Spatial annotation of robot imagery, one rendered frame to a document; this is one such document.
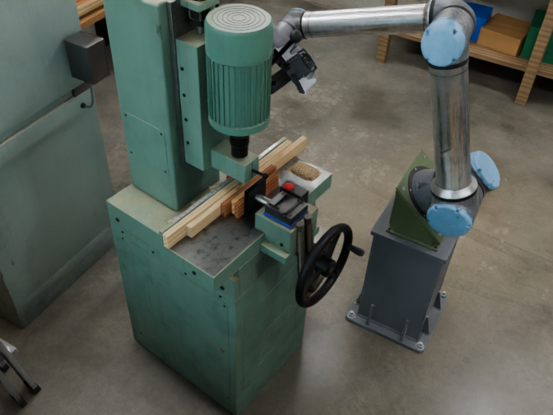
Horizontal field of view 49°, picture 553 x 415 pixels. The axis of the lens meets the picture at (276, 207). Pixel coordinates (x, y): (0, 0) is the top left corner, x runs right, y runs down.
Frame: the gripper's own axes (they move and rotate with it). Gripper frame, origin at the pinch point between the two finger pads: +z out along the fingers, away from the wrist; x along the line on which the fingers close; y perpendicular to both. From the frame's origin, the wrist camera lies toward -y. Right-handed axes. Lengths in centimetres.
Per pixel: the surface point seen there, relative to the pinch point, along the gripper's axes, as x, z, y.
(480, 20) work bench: 36, -267, 105
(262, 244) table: 38, -1, -35
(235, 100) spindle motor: -1.3, 12.9, -14.3
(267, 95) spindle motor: 2.0, 6.9, -7.3
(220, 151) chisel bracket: 7.4, -6.1, -30.5
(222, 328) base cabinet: 56, -10, -65
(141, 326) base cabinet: 47, -47, -109
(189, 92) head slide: -11.0, 3.6, -25.5
